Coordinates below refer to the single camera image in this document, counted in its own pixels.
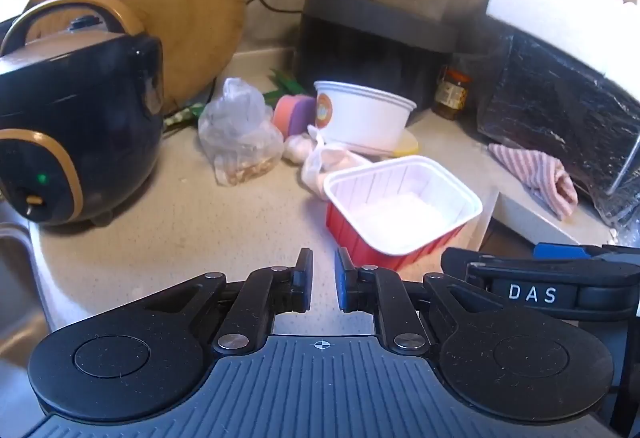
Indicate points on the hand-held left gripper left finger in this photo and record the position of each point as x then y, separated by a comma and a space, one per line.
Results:
305, 283

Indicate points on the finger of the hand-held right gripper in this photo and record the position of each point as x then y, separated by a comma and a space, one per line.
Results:
455, 265
562, 251

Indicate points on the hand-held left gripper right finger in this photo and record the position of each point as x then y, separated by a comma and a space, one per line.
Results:
343, 283

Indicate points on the red and white plastic tray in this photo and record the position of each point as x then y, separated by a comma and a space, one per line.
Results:
400, 218

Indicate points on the white paper bowl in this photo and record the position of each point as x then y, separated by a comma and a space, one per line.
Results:
365, 117

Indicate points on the striped pink cloth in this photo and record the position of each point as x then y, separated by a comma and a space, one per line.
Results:
535, 167

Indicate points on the white plastic bag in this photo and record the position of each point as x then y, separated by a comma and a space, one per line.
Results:
320, 167

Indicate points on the yellow rimmed lid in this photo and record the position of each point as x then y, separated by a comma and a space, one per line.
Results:
407, 145

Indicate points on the garlic bulb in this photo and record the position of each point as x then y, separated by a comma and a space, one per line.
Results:
297, 148

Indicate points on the black foil bag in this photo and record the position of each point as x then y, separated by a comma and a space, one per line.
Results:
550, 102

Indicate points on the clear plastic bag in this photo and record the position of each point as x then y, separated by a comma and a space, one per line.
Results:
235, 132

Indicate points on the glass jar with label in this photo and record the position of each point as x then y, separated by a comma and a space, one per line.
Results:
450, 95

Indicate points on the pink and purple sponge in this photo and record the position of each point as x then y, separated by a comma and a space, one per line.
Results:
295, 112

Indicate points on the black box appliance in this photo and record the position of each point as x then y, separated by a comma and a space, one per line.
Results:
370, 47

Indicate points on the white foam board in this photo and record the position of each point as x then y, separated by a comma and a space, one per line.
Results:
550, 7

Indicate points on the black and gold rice cooker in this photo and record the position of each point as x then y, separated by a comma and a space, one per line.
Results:
75, 107

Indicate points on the round wooden cutting board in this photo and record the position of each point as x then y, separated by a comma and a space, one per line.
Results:
190, 7

